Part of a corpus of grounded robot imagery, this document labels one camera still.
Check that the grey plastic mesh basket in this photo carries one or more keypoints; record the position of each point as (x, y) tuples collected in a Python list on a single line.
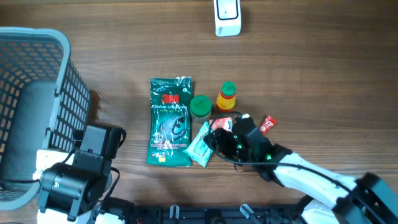
[(43, 101)]

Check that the teal wet wipes pack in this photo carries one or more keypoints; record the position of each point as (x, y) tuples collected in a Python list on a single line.
[(198, 149)]

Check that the red Nescafe stick sachet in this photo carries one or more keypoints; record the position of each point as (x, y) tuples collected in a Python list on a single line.
[(268, 123)]

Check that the yellow bottle green cap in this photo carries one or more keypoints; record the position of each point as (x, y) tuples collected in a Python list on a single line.
[(226, 99)]

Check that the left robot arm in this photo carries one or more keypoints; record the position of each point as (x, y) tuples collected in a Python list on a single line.
[(70, 189)]

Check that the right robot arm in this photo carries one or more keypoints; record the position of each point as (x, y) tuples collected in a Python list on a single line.
[(329, 196)]

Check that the white barcode scanner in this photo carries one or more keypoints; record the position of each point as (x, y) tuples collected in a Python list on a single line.
[(228, 20)]

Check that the red white small box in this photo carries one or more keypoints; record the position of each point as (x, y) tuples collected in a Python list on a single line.
[(224, 123)]

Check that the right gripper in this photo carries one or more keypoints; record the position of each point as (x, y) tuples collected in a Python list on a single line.
[(224, 147)]

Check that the green lid small jar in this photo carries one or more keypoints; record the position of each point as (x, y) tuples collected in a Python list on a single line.
[(200, 108)]

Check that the green 3M gloves packet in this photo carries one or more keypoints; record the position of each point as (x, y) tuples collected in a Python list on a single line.
[(170, 129)]

